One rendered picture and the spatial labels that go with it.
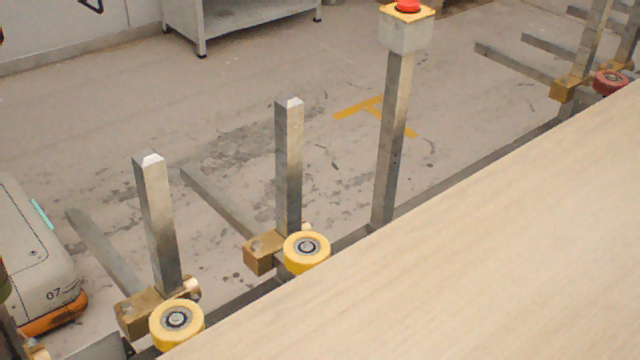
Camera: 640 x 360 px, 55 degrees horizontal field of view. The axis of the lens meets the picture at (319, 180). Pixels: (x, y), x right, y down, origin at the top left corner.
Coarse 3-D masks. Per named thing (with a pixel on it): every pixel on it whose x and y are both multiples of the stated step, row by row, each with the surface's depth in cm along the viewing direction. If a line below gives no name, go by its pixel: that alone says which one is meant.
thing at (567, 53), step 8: (528, 32) 200; (528, 40) 199; (536, 40) 197; (544, 40) 195; (552, 40) 195; (544, 48) 196; (552, 48) 194; (560, 48) 191; (568, 48) 191; (560, 56) 193; (568, 56) 190; (592, 64) 185; (600, 64) 183; (624, 72) 180; (632, 72) 180; (632, 80) 178
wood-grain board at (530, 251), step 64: (576, 128) 139; (448, 192) 119; (512, 192) 120; (576, 192) 120; (384, 256) 104; (448, 256) 105; (512, 256) 106; (576, 256) 106; (256, 320) 93; (320, 320) 93; (384, 320) 94; (448, 320) 94; (512, 320) 94; (576, 320) 95
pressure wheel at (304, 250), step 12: (288, 240) 106; (300, 240) 106; (312, 240) 106; (324, 240) 106; (288, 252) 104; (300, 252) 104; (312, 252) 104; (324, 252) 104; (288, 264) 104; (300, 264) 102; (312, 264) 102
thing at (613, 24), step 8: (568, 8) 211; (576, 8) 209; (584, 8) 209; (576, 16) 210; (584, 16) 208; (608, 16) 204; (608, 24) 203; (616, 24) 201; (624, 24) 199; (616, 32) 201
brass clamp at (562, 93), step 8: (560, 80) 166; (568, 80) 166; (576, 80) 166; (584, 80) 166; (592, 80) 170; (552, 88) 166; (560, 88) 164; (568, 88) 163; (552, 96) 167; (560, 96) 165; (568, 96) 165
